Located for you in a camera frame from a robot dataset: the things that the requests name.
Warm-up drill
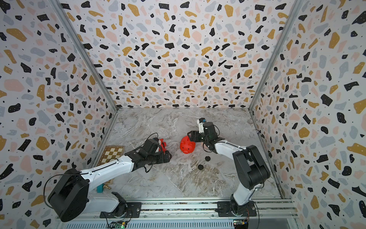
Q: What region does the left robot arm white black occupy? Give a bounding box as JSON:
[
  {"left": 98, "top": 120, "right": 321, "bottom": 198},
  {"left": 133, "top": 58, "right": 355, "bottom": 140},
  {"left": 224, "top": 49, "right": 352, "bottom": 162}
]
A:
[{"left": 45, "top": 137, "right": 172, "bottom": 222}]

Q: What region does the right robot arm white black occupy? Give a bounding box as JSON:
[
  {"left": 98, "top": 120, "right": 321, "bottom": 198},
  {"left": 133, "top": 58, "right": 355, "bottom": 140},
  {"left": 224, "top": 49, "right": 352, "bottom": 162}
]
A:
[{"left": 187, "top": 118, "right": 270, "bottom": 216}]

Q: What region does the wooden chessboard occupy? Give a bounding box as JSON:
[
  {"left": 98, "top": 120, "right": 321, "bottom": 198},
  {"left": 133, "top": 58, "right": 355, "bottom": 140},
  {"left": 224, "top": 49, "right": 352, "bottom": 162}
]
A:
[{"left": 96, "top": 145, "right": 125, "bottom": 185}]

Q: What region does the left circuit board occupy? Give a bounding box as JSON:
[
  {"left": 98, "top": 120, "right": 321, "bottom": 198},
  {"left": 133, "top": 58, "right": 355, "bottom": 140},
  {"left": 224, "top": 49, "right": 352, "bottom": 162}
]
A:
[{"left": 113, "top": 221, "right": 127, "bottom": 229}]

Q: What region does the circuit board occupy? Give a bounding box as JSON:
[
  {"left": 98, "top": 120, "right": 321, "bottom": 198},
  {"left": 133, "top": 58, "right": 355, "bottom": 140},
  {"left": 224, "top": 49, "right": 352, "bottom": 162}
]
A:
[
  {"left": 113, "top": 221, "right": 127, "bottom": 229},
  {"left": 233, "top": 219, "right": 249, "bottom": 229}
]

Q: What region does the right circuit board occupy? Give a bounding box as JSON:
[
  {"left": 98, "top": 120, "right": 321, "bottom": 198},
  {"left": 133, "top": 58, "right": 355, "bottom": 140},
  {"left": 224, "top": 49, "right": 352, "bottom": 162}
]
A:
[{"left": 233, "top": 219, "right": 249, "bottom": 229}]

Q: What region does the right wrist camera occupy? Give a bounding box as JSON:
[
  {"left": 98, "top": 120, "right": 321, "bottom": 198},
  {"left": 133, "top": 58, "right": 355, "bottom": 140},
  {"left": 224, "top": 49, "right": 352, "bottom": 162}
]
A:
[{"left": 197, "top": 118, "right": 206, "bottom": 134}]

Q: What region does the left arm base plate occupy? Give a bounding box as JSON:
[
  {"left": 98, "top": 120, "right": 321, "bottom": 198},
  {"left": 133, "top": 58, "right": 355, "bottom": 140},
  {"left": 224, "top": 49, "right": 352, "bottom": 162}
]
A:
[{"left": 100, "top": 202, "right": 142, "bottom": 220}]

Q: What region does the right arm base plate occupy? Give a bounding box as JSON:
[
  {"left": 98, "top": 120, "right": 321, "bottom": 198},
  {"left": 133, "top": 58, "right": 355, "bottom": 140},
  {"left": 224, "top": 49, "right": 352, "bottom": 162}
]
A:
[{"left": 215, "top": 200, "right": 257, "bottom": 217}]

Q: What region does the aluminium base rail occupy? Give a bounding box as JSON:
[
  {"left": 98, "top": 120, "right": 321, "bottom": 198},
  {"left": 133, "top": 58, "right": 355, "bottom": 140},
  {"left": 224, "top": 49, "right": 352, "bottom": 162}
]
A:
[{"left": 55, "top": 198, "right": 302, "bottom": 229}]

